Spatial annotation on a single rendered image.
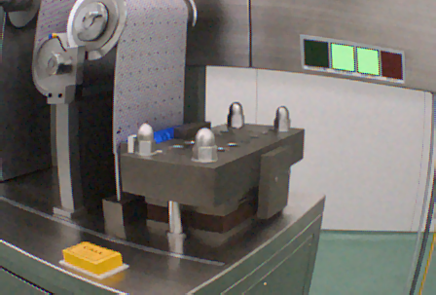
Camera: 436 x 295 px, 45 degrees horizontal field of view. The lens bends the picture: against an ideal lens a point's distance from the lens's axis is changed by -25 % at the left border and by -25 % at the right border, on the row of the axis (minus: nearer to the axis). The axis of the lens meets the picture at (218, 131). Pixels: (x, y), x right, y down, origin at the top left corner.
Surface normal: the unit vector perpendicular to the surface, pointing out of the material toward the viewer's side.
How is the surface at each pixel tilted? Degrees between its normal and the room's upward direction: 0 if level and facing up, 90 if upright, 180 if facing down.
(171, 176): 90
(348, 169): 90
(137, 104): 90
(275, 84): 90
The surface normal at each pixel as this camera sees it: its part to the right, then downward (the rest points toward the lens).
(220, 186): 0.90, 0.09
